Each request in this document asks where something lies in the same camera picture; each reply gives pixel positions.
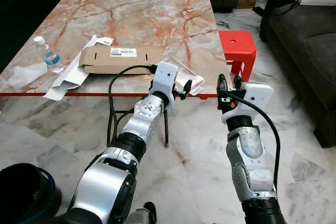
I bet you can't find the grey and black robot leg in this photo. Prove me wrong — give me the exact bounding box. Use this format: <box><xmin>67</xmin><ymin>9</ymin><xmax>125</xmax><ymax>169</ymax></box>
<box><xmin>121</xmin><ymin>201</ymin><xmax>158</xmax><ymax>224</ymax></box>

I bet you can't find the clear plastic water bottle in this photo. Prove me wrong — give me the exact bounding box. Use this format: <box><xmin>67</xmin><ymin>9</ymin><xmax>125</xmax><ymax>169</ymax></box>
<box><xmin>33</xmin><ymin>36</ymin><xmax>65</xmax><ymax>74</ymax></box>

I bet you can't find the white crumpled tissue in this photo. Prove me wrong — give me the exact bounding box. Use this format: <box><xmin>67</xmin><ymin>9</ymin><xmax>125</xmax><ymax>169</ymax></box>
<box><xmin>8</xmin><ymin>61</ymin><xmax>49</xmax><ymax>90</ymax></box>

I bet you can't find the black TV console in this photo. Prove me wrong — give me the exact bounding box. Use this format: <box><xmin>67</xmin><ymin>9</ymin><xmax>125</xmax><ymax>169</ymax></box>
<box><xmin>0</xmin><ymin>0</ymin><xmax>65</xmax><ymax>72</ymax></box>

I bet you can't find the black metal table frame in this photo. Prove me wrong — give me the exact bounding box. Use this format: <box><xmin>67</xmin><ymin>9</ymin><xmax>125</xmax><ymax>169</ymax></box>
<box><xmin>108</xmin><ymin>95</ymin><xmax>170</xmax><ymax>147</ymax></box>

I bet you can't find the clear plastic container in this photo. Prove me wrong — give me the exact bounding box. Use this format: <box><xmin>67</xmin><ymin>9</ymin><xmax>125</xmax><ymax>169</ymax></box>
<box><xmin>163</xmin><ymin>56</ymin><xmax>207</xmax><ymax>97</ymax></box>

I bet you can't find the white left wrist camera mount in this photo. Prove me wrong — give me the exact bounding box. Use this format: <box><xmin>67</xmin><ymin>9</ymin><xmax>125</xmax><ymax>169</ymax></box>
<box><xmin>151</xmin><ymin>61</ymin><xmax>180</xmax><ymax>97</ymax></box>

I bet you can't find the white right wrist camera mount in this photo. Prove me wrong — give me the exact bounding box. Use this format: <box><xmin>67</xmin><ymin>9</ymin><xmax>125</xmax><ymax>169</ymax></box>
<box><xmin>229</xmin><ymin>82</ymin><xmax>274</xmax><ymax>125</ymax></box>

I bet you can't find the white paper envelope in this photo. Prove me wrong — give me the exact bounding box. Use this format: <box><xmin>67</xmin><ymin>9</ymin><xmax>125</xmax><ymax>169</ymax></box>
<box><xmin>44</xmin><ymin>35</ymin><xmax>114</xmax><ymax>101</ymax></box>

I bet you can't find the red plastic stool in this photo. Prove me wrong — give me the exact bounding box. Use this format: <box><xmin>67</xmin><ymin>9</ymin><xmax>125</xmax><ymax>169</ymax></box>
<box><xmin>218</xmin><ymin>30</ymin><xmax>257</xmax><ymax>82</ymax></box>

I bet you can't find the flat brown cardboard box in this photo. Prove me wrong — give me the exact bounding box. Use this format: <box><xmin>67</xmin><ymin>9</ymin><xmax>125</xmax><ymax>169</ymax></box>
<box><xmin>79</xmin><ymin>44</ymin><xmax>170</xmax><ymax>76</ymax></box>

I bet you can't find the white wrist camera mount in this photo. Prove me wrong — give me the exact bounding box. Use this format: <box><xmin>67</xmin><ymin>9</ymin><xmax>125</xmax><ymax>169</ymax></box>
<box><xmin>229</xmin><ymin>82</ymin><xmax>274</xmax><ymax>125</ymax></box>
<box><xmin>151</xmin><ymin>61</ymin><xmax>180</xmax><ymax>97</ymax></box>

